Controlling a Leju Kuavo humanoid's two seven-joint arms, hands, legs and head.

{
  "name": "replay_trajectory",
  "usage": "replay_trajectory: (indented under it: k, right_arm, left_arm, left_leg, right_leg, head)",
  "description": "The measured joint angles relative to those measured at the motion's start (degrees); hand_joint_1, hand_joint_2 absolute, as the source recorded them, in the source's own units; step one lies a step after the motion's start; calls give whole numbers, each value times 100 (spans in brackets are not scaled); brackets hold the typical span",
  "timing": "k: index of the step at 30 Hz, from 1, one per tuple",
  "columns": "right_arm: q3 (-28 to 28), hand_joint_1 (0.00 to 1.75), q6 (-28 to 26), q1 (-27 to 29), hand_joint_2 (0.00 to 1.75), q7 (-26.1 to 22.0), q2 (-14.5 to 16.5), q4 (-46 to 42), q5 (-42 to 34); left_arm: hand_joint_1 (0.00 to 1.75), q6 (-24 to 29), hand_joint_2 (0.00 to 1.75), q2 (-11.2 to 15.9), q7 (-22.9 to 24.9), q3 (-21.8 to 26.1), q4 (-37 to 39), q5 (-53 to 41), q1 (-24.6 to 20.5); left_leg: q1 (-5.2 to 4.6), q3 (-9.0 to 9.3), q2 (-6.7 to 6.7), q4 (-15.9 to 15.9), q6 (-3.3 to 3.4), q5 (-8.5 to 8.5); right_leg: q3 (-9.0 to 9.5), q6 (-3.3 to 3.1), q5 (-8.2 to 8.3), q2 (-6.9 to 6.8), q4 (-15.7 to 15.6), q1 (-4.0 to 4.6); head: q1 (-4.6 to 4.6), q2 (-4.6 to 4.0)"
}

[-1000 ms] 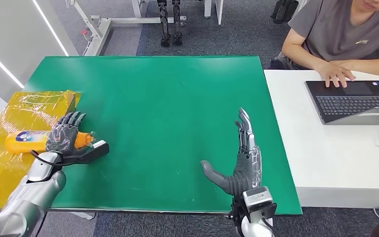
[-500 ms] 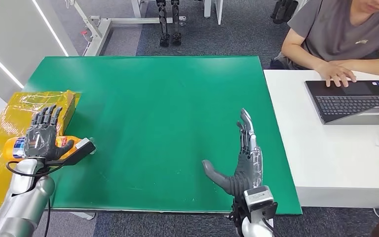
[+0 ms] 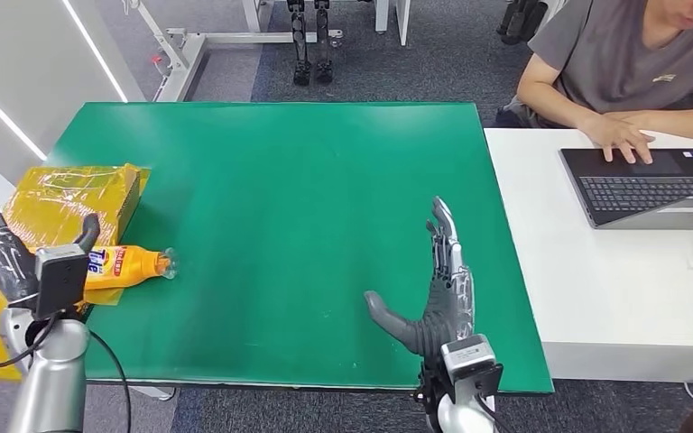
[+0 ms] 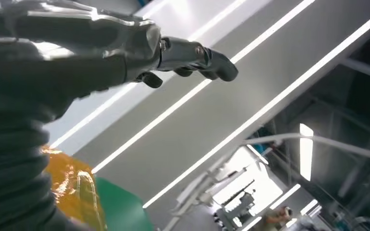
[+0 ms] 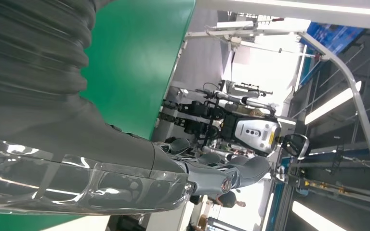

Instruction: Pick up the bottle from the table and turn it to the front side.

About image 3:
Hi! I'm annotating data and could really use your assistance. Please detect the white wall light strip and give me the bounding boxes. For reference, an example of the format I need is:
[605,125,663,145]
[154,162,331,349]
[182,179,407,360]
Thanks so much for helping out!
[0,70,48,161]
[61,0,130,104]

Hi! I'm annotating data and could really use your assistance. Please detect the hanging humanoid robot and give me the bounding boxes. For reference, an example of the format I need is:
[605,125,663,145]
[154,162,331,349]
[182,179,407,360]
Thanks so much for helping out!
[285,0,337,87]

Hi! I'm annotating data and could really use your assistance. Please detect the white metal hoist frame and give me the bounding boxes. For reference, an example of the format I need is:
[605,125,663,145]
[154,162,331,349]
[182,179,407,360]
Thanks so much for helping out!
[120,0,346,104]

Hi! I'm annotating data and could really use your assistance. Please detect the person's right hand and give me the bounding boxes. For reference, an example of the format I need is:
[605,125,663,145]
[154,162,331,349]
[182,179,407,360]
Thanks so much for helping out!
[581,112,657,166]

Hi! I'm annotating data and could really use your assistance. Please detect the white table legs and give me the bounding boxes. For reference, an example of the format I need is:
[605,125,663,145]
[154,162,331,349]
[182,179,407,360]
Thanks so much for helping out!
[374,0,412,49]

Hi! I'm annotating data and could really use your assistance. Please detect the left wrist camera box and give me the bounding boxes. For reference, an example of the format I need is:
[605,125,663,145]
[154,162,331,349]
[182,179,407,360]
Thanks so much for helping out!
[33,243,91,321]

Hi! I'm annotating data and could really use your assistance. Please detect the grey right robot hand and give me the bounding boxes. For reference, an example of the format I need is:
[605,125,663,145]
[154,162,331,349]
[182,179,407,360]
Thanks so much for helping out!
[362,196,478,360]

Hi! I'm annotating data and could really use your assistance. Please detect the yellow wrapped box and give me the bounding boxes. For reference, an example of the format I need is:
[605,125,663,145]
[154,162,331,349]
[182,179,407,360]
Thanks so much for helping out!
[2,163,143,250]

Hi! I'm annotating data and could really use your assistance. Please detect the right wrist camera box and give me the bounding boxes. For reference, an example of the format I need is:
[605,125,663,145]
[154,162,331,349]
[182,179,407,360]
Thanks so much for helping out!
[439,334,505,403]

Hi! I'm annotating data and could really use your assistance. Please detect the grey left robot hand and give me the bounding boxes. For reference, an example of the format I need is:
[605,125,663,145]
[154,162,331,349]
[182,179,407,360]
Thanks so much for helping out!
[0,162,102,307]

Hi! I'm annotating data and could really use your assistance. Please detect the person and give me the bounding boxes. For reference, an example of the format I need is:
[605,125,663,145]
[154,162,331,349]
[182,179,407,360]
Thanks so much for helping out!
[493,0,693,166]

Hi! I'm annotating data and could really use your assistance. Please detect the orange detergent bottle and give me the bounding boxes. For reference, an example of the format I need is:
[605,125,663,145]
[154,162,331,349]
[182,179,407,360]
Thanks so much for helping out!
[83,244,180,293]

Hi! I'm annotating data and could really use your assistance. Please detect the black hanging arm cable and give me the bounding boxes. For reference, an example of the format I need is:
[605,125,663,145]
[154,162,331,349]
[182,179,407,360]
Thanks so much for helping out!
[86,329,134,433]

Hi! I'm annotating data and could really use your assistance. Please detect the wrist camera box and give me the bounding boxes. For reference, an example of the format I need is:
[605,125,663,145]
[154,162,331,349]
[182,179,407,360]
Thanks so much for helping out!
[33,243,91,321]
[439,334,505,403]

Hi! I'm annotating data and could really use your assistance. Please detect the white desk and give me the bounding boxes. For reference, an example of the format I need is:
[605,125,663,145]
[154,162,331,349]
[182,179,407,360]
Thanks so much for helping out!
[483,126,693,385]

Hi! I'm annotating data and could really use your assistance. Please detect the green table mat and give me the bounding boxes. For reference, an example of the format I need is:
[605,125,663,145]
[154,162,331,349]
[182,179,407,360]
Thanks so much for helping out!
[42,100,556,396]

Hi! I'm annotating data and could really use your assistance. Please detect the black chair base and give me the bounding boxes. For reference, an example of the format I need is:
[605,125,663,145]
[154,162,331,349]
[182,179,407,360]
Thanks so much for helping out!
[494,0,550,47]

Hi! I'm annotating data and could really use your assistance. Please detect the dark grey laptop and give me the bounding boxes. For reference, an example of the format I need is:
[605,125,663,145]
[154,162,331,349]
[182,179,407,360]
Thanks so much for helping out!
[559,146,693,232]

